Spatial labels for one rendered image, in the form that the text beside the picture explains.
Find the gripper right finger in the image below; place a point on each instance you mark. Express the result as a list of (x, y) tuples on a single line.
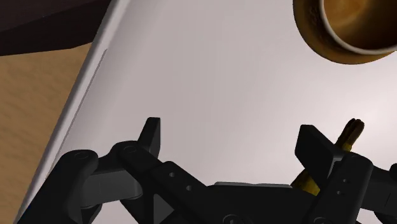
[(347, 183)]

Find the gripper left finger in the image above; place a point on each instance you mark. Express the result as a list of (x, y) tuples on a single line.
[(139, 158)]

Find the white table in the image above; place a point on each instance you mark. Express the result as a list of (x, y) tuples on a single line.
[(217, 93)]

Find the brown bowl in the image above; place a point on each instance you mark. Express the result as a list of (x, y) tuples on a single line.
[(313, 31)]

